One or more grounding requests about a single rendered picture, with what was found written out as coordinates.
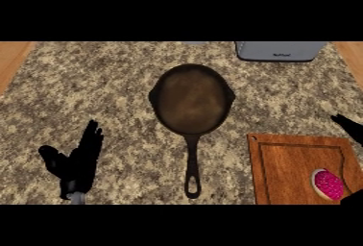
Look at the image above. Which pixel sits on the brown wooden cutting board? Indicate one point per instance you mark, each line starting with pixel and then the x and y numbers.
pixel 293 169

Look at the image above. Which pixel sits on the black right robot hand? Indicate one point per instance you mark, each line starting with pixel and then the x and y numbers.
pixel 352 126

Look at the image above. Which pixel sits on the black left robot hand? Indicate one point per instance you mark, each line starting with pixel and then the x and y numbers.
pixel 80 163

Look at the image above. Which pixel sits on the grey appliance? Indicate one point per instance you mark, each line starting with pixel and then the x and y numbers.
pixel 280 50

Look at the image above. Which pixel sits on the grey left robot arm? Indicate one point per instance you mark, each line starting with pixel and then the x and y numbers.
pixel 78 198

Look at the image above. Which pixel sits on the dark cast iron pan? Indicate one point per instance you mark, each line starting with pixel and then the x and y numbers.
pixel 193 102

